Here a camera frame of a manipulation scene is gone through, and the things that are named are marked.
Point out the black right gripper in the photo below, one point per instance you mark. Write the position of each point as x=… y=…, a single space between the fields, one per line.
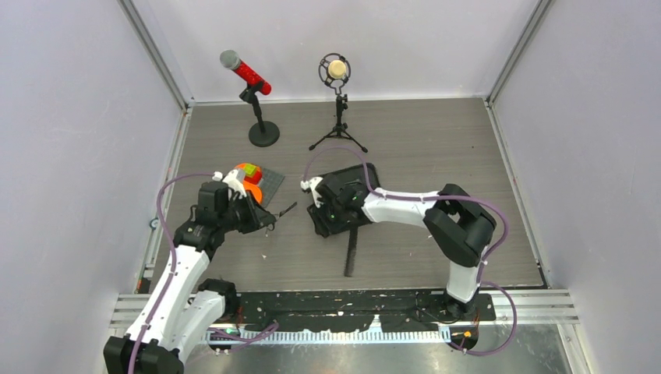
x=324 y=202

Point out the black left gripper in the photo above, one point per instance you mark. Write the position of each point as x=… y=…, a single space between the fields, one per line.
x=258 y=217

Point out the black comb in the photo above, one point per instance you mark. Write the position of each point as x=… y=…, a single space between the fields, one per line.
x=351 y=252

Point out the black tool pouch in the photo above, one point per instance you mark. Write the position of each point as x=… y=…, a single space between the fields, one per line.
x=367 y=172

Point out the silver hair scissors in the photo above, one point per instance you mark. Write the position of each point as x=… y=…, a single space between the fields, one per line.
x=286 y=210

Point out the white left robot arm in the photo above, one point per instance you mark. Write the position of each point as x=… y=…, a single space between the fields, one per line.
x=176 y=318

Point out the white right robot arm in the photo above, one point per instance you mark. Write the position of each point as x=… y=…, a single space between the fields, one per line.
x=459 y=226

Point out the orange curved toy slide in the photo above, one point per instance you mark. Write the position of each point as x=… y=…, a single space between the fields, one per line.
x=254 y=189

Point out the red toy block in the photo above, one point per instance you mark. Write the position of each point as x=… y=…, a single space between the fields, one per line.
x=255 y=180

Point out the lime green toy brick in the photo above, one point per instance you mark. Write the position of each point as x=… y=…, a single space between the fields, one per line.
x=250 y=169

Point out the black tripod microphone stand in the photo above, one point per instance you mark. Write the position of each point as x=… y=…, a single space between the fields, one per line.
x=340 y=128

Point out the black round-base microphone stand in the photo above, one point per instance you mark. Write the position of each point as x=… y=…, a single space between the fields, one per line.
x=262 y=133

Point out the beige condenser microphone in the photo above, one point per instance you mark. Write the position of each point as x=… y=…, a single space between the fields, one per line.
x=334 y=67

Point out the red handheld microphone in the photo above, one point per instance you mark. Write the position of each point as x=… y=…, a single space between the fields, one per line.
x=230 y=59

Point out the grey studded base plate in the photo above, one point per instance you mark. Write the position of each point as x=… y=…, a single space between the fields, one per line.
x=269 y=185

